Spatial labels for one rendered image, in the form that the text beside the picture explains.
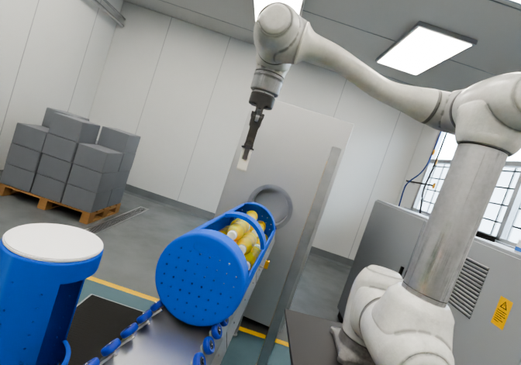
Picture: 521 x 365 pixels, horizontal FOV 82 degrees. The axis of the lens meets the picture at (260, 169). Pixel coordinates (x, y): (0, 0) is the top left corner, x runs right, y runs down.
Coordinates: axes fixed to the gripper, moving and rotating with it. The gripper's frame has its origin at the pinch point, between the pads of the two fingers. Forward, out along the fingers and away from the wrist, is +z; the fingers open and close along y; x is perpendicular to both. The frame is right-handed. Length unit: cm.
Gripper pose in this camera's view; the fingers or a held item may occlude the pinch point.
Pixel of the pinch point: (244, 159)
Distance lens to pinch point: 90.5
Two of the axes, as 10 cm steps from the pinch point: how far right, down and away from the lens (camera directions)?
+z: -2.9, 9.6, 0.5
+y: -0.6, -0.7, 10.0
